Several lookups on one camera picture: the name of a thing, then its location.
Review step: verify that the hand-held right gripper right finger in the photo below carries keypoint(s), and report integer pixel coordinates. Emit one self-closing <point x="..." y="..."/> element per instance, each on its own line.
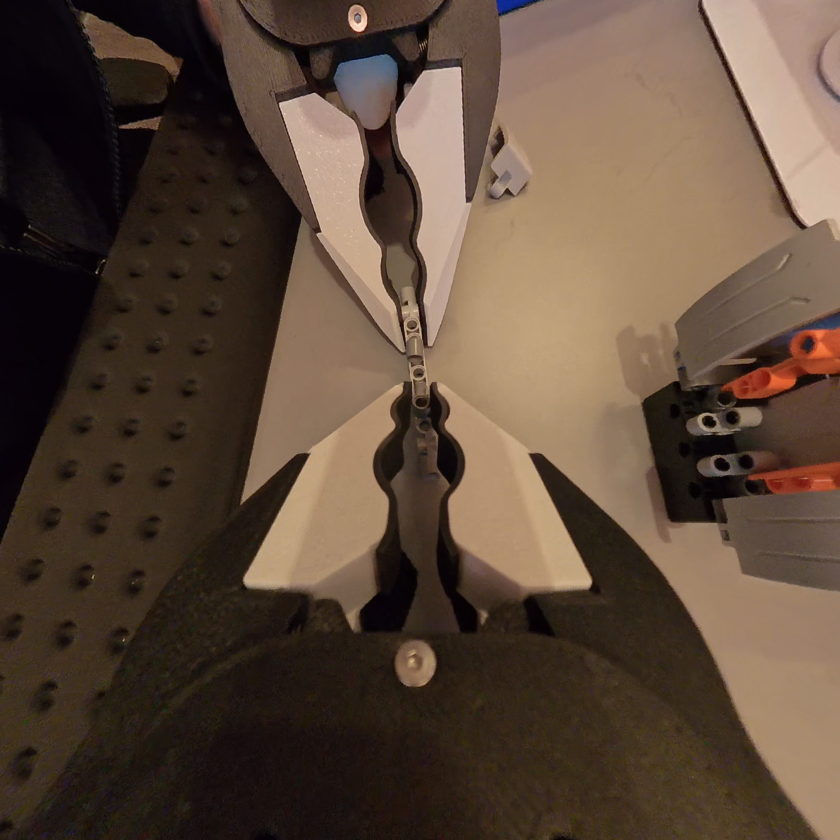
<point x="519" y="525"/>

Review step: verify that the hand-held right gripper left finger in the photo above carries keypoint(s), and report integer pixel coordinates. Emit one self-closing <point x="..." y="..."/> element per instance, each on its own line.
<point x="315" y="525"/>

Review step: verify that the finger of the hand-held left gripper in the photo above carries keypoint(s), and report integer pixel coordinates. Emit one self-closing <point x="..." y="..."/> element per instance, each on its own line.
<point x="329" y="184"/>
<point x="444" y="164"/>

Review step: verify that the grey orange toy brick model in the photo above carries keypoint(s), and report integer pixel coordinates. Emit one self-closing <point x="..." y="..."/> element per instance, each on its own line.
<point x="677" y="459"/>

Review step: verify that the blue plastic storage bin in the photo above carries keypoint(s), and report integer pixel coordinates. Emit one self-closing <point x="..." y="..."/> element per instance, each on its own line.
<point x="519" y="7"/>

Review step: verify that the grey long toy brick beam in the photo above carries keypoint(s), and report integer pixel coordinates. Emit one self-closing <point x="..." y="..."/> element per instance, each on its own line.
<point x="419" y="381"/>

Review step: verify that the black chair armrest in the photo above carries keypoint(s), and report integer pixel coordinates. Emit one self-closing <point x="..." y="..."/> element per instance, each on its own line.
<point x="139" y="73"/>

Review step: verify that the white metal board stand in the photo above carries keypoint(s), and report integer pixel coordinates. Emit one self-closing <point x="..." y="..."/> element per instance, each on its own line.
<point x="769" y="99"/>

